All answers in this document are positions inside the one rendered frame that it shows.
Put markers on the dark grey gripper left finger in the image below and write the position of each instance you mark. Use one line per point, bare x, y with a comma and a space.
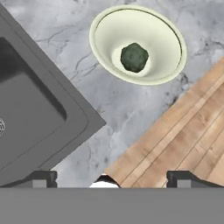
43, 178

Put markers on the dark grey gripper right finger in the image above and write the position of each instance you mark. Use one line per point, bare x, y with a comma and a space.
180, 178

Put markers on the dark grey sink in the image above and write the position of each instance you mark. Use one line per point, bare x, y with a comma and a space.
35, 116

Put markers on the cream white bowl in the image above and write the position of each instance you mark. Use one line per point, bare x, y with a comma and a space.
163, 38

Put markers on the white and black round object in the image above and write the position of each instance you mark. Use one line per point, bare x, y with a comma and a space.
104, 182

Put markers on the dark green round vegetable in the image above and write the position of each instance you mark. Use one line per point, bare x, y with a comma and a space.
134, 57

